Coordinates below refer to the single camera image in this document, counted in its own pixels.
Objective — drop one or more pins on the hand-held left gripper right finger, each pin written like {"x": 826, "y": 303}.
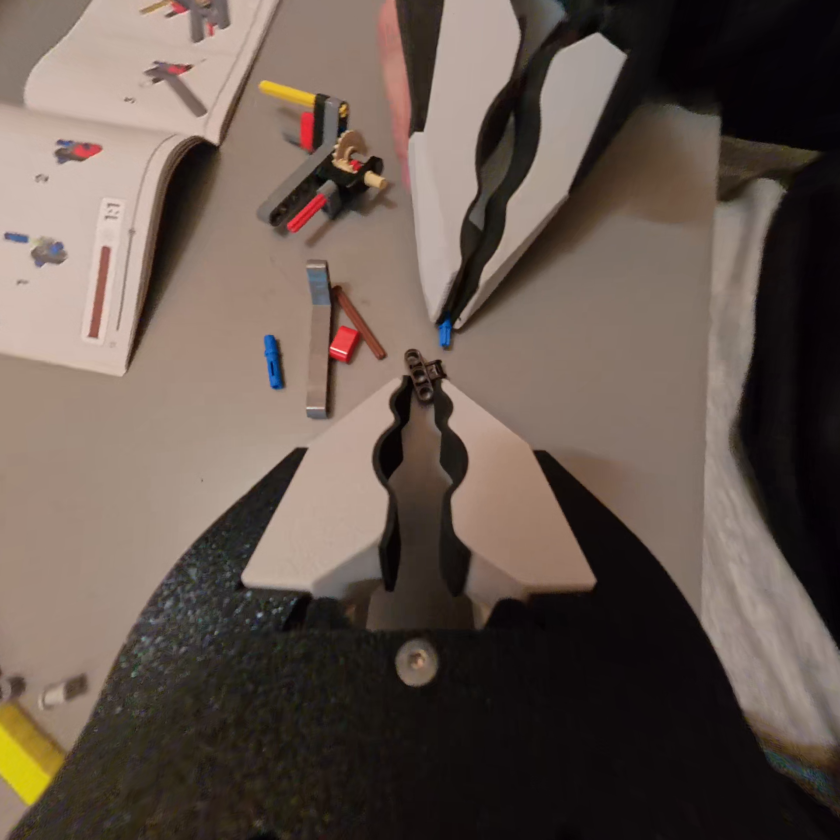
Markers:
{"x": 518, "y": 518}

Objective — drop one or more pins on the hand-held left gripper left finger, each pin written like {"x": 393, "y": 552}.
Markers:
{"x": 315, "y": 512}

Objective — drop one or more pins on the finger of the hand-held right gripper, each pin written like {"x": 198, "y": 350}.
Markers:
{"x": 564, "y": 131}
{"x": 453, "y": 164}

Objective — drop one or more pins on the blue lego pin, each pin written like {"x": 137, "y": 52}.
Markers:
{"x": 273, "y": 361}
{"x": 445, "y": 331}

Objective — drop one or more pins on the black lego connector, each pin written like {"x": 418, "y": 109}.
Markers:
{"x": 420, "y": 377}

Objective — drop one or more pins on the partly built lego assembly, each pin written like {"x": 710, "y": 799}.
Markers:
{"x": 328, "y": 177}

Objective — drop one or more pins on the grey bent lego liftarm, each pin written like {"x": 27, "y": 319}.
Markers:
{"x": 318, "y": 354}

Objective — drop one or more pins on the small red lego piece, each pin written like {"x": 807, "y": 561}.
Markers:
{"x": 344, "y": 344}

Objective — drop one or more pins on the brown lego axle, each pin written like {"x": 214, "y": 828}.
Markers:
{"x": 358, "y": 321}

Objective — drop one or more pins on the open lego instruction booklet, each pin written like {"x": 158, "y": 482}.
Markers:
{"x": 65, "y": 295}

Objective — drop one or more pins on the yellow lego beam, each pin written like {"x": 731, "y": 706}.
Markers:
{"x": 23, "y": 754}

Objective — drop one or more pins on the person's right hand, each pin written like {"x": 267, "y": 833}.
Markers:
{"x": 394, "y": 79}

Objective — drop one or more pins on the white fuzzy cloth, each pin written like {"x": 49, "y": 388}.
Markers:
{"x": 754, "y": 623}

